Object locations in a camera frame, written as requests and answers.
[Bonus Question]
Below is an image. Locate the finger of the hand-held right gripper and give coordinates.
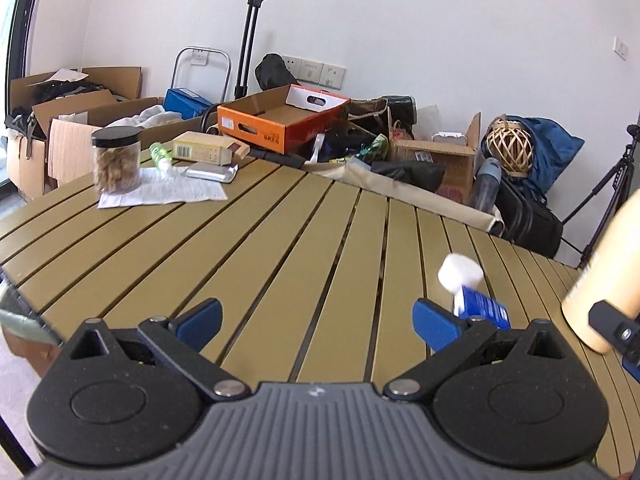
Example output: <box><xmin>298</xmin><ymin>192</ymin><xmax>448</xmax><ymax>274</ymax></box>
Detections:
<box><xmin>587</xmin><ymin>300</ymin><xmax>640</xmax><ymax>381</ymax></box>

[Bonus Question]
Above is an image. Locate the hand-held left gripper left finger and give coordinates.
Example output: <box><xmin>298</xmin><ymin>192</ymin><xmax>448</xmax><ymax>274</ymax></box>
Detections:
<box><xmin>67</xmin><ymin>298</ymin><xmax>252</xmax><ymax>402</ymax></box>

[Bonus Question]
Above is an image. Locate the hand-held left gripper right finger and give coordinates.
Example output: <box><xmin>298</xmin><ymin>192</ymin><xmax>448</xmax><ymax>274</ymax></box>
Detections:
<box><xmin>382</xmin><ymin>299</ymin><xmax>576</xmax><ymax>402</ymax></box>

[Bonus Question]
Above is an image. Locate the white foam cylinder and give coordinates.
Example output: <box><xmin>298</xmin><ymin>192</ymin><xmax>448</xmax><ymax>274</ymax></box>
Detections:
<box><xmin>438</xmin><ymin>254</ymin><xmax>484</xmax><ymax>295</ymax></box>

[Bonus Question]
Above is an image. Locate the yellow thermos jug grey lid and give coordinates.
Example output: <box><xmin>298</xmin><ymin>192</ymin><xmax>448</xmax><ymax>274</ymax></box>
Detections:
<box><xmin>561</xmin><ymin>202</ymin><xmax>640</xmax><ymax>353</ymax></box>

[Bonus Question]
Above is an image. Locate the olive slatted folding table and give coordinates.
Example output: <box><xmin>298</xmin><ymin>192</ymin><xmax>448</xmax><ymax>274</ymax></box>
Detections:
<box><xmin>0</xmin><ymin>152</ymin><xmax>640</xmax><ymax>478</ymax></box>

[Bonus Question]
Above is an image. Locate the printed paper sheet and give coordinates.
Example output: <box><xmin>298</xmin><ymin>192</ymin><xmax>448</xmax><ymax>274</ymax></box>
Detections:
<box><xmin>97</xmin><ymin>166</ymin><xmax>226</xmax><ymax>209</ymax></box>

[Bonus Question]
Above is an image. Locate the silver foil packet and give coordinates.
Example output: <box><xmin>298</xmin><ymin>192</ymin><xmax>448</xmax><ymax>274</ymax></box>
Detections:
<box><xmin>182</xmin><ymin>161</ymin><xmax>238</xmax><ymax>183</ymax></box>

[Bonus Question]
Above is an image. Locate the grey blue water bottle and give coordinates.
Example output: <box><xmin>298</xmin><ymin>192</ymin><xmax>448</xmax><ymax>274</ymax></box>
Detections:
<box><xmin>472</xmin><ymin>157</ymin><xmax>502</xmax><ymax>213</ymax></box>

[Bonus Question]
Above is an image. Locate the black cloth pouch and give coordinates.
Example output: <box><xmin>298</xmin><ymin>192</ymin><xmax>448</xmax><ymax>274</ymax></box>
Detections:
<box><xmin>370</xmin><ymin>160</ymin><xmax>447</xmax><ymax>193</ymax></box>

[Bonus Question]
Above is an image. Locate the black tripod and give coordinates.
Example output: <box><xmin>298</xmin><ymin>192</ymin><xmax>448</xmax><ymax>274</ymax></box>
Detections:
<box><xmin>560</xmin><ymin>142</ymin><xmax>640</xmax><ymax>271</ymax></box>

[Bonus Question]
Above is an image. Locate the brown cardboard box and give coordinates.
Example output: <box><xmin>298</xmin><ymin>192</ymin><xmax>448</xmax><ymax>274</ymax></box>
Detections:
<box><xmin>389</xmin><ymin>112</ymin><xmax>482</xmax><ymax>203</ymax></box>

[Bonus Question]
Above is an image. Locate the small green bottle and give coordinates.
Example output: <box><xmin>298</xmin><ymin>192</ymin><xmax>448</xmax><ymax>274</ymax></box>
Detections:
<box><xmin>149</xmin><ymin>142</ymin><xmax>172</xmax><ymax>171</ymax></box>

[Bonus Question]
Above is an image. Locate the yellow flat carton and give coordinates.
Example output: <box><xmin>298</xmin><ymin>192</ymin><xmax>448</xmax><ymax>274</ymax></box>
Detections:
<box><xmin>172</xmin><ymin>131</ymin><xmax>251</xmax><ymax>166</ymax></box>

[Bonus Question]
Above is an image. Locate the clear snack jar black lid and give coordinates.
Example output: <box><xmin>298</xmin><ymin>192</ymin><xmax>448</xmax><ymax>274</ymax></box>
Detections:
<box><xmin>91</xmin><ymin>127</ymin><xmax>143</xmax><ymax>194</ymax></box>

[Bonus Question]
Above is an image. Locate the dark blue bag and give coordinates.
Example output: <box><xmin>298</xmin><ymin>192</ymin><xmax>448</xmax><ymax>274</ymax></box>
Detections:
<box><xmin>481</xmin><ymin>116</ymin><xmax>585</xmax><ymax>196</ymax></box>

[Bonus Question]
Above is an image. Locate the green snack packet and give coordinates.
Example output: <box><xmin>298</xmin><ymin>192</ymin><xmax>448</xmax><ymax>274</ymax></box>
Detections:
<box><xmin>357</xmin><ymin>134</ymin><xmax>390</xmax><ymax>161</ymax></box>

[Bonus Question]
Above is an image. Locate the woven rattan ball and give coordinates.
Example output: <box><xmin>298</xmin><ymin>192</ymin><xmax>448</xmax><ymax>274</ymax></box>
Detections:
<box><xmin>486</xmin><ymin>116</ymin><xmax>533</xmax><ymax>177</ymax></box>

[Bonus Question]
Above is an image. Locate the orange cardboard box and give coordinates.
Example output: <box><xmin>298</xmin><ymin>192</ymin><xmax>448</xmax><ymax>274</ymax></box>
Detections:
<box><xmin>216</xmin><ymin>85</ymin><xmax>351</xmax><ymax>156</ymax></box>

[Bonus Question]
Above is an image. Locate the white cloth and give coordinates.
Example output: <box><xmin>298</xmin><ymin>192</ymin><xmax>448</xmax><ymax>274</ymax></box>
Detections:
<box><xmin>107</xmin><ymin>105</ymin><xmax>183</xmax><ymax>130</ymax></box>

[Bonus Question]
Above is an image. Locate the large open cardboard box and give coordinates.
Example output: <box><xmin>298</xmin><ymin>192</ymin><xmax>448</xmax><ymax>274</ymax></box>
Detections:
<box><xmin>47</xmin><ymin>97</ymin><xmax>218</xmax><ymax>188</ymax></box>
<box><xmin>5</xmin><ymin>66</ymin><xmax>143</xmax><ymax>201</ymax></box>

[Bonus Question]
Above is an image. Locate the blue box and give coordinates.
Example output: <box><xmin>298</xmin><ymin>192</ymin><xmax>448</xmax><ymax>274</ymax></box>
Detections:
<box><xmin>164</xmin><ymin>88</ymin><xmax>215</xmax><ymax>121</ymax></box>

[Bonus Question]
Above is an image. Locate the black glossy roll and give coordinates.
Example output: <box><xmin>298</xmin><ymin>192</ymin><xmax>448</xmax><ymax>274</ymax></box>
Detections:
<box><xmin>387</xmin><ymin>95</ymin><xmax>418</xmax><ymax>123</ymax></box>

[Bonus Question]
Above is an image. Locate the brown paper bag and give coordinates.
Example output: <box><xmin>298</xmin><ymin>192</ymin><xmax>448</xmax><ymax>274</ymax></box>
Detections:
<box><xmin>346</xmin><ymin>97</ymin><xmax>392</xmax><ymax>136</ymax></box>

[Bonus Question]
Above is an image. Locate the black bag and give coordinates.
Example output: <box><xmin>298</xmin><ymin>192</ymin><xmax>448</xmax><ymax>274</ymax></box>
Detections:
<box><xmin>255</xmin><ymin>53</ymin><xmax>301</xmax><ymax>90</ymax></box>

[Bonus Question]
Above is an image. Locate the black telescopic pull handle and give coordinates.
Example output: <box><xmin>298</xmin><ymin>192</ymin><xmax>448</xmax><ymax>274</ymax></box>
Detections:
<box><xmin>233</xmin><ymin>0</ymin><xmax>273</xmax><ymax>102</ymax></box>

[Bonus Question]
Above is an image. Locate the white hand truck frame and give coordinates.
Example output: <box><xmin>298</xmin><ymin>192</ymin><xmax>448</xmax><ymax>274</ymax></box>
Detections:
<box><xmin>170</xmin><ymin>47</ymin><xmax>232</xmax><ymax>103</ymax></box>

